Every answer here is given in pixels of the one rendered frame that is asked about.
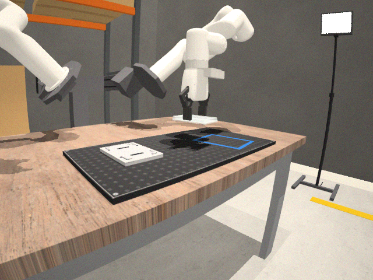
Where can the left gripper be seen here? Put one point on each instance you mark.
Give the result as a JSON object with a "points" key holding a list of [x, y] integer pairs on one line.
{"points": [[194, 88]]}

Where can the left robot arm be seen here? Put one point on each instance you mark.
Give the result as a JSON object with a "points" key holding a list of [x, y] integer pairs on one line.
{"points": [[203, 44]]}

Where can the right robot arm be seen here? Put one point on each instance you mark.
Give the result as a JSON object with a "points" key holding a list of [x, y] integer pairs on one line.
{"points": [[26, 50]]}

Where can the black perforated breadboard plate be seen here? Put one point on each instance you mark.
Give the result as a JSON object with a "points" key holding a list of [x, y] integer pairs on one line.
{"points": [[182, 159]]}

